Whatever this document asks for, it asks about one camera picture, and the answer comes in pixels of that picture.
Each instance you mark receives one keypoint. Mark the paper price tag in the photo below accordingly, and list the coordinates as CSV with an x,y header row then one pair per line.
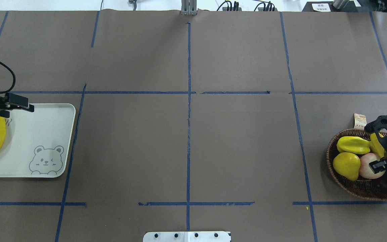
x,y
360,121

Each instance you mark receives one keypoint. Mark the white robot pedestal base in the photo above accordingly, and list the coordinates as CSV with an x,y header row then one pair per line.
x,y
188,236

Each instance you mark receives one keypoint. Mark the yellow lemon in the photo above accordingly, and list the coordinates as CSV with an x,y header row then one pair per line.
x,y
347,165

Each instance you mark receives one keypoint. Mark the aluminium frame post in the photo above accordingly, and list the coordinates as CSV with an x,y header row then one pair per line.
x,y
189,7

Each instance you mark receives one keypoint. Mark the yellow starfruit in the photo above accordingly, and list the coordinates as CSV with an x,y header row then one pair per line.
x,y
353,144

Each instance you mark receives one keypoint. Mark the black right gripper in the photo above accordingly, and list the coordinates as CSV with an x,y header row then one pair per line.
x,y
380,164

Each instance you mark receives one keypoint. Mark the brown woven wicker basket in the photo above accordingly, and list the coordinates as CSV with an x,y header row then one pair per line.
x,y
363,188

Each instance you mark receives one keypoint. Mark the white rectangular bear tray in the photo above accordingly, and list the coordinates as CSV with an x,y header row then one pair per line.
x,y
37,143

